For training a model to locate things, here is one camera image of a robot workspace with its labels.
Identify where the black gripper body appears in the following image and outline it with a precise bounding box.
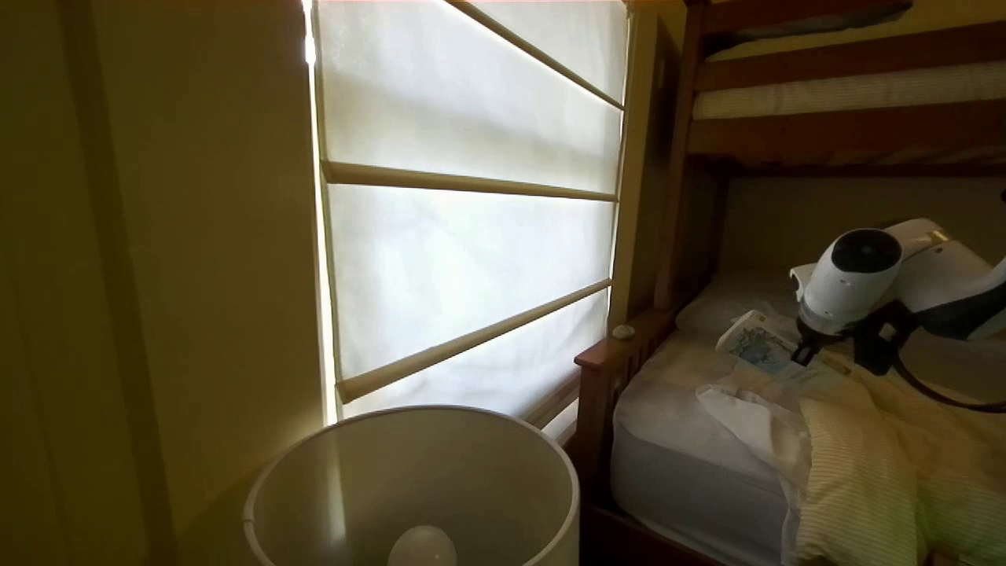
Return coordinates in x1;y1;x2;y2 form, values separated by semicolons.
790;312;830;366

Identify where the dark wooden headboard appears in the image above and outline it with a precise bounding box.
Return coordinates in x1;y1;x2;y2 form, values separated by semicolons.
573;0;1006;566

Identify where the bunk mattress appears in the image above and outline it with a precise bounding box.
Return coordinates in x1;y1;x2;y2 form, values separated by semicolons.
690;55;1006;123

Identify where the white roman window blind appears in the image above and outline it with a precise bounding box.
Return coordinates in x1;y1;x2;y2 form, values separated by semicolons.
306;0;636;424

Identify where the white pillow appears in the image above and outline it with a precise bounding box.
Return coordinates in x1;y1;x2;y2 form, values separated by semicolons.
611;312;812;566

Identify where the white paperback book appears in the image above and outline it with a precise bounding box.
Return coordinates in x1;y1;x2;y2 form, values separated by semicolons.
714;306;843;386

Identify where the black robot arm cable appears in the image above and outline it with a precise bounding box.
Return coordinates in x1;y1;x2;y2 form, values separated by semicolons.
886;329;1006;415

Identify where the white shade table lamp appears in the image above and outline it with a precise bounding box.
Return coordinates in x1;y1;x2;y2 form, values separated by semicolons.
239;402;584;566

